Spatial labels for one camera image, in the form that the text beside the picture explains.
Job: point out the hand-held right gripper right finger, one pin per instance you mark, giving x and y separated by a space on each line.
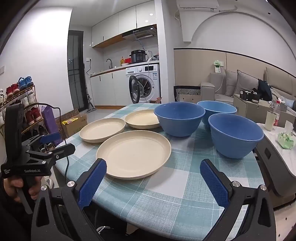
215 183

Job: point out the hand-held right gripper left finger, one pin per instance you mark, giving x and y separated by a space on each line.
92 183

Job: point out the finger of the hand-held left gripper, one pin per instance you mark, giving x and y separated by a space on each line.
49 138
66 149

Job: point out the cream plate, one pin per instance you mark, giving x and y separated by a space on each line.
101 131
141 119
134 155

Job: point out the blue bowl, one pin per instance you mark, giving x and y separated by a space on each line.
233 141
219 107
178 122

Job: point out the person's left forearm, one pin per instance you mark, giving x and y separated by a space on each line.
11 220

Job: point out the person's left hand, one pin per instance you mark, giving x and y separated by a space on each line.
12 185

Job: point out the purple bag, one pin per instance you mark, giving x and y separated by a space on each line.
49 122

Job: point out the brown cardboard box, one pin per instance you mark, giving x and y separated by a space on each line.
76 126

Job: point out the floor mop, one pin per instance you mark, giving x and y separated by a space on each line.
90 104

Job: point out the teal checked tablecloth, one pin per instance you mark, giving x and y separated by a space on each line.
161 199

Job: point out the wooden shoe rack with shoes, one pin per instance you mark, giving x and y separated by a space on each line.
23 82

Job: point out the white marble table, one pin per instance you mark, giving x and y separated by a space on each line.
272 141

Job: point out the black glass door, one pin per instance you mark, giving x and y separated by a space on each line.
75 69

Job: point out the white kitchen counter cabinets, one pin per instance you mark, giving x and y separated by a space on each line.
108 88

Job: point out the grey side cabinet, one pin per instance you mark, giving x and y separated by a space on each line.
252 110

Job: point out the cream tumbler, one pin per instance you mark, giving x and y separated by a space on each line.
270 121

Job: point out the green tissue pack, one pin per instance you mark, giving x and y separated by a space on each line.
285 140

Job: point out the red capped plastic bottle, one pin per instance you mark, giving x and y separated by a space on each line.
277 115

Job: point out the black box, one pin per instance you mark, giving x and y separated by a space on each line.
247 95

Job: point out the grey sofa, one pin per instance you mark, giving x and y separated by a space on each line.
208 89

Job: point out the kitchen faucet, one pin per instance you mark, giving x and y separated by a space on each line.
110 62

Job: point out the grey sofa cushion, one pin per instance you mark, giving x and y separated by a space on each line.
230 83
246 83

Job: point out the red cardboard box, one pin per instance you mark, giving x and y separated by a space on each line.
156 100

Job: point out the yellow bottle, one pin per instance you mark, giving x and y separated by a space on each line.
122 61

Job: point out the black jacket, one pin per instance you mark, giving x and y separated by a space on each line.
264 89

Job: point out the white washing machine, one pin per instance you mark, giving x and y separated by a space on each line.
150 81

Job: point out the black pressure cooker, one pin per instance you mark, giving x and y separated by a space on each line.
138 56

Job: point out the range hood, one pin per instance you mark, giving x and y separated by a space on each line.
141 32

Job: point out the white air conditioner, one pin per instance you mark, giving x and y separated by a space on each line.
198 5

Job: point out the green white wall holder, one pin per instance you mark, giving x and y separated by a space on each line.
217 67

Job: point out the white wall cabinets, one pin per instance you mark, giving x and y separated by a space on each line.
115 25

